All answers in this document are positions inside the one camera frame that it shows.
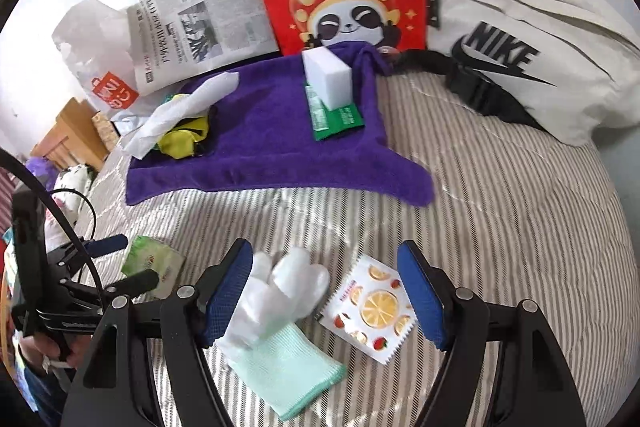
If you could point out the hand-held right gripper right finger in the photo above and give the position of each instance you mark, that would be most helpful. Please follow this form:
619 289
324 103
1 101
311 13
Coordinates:
422 297

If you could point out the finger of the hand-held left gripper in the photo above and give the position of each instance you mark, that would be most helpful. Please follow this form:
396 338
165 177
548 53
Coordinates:
107 243
140 282

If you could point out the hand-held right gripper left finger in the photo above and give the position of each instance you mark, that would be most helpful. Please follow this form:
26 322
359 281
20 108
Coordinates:
230 292

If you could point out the green tissue pack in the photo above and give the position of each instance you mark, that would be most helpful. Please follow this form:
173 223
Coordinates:
155 259

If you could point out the white glove green cuff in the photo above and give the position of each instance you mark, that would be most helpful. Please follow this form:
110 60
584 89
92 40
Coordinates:
270 307

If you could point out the fruit print packet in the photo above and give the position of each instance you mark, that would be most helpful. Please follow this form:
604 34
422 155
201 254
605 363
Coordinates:
375 307

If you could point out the purple towel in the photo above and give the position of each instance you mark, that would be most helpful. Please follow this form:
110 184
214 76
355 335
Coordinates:
275 147

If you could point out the person's left hand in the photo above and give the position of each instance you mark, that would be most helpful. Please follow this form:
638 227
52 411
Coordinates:
55 354

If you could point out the pile of clothes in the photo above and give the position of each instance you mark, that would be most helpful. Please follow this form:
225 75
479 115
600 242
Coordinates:
70 187

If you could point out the wicker box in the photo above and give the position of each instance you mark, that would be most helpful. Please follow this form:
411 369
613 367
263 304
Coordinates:
105 129

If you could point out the wooden cabinet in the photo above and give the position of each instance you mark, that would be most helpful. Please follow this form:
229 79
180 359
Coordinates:
70 132

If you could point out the striped bedsheet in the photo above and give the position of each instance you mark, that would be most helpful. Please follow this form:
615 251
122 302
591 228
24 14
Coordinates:
500 207

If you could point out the green packet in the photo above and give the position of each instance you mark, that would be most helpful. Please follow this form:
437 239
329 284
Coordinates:
340 122

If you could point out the white plastic bag red logo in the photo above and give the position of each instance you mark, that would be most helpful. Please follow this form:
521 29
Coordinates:
85 37

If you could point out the white sponge block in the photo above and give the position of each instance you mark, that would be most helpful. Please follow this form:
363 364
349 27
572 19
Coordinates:
327 77

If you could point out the newspaper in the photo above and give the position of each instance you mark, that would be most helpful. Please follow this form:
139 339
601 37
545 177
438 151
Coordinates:
200 7

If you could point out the white tote bag black logo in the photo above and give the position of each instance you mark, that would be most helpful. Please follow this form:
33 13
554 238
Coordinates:
550 7

